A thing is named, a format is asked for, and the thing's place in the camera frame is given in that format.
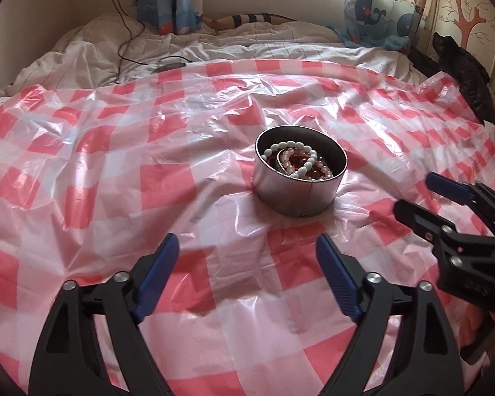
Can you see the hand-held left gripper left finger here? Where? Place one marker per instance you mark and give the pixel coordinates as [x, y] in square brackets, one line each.
[167, 251]

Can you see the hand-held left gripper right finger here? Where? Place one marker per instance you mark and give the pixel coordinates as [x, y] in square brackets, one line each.
[334, 268]

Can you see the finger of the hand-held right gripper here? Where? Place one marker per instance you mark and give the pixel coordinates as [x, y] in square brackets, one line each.
[416, 216]
[441, 185]

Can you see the round metal tin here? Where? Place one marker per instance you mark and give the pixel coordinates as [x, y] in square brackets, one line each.
[288, 198]

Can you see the pink checkered plastic sheet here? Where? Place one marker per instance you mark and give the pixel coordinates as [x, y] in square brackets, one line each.
[107, 173]

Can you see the black garment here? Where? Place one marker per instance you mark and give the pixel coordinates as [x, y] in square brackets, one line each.
[466, 74]

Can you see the tree print wardrobe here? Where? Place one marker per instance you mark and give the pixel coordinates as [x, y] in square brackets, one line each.
[466, 8]

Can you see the blue whale print curtain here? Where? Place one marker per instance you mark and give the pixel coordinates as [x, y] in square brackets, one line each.
[169, 0]
[379, 12]

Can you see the round dark charging pad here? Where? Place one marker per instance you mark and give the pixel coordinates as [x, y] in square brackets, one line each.
[169, 67]

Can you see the white striped duvet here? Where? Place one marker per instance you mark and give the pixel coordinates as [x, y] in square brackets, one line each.
[251, 49]

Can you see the striped plush toy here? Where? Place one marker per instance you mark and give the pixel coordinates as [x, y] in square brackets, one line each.
[251, 19]

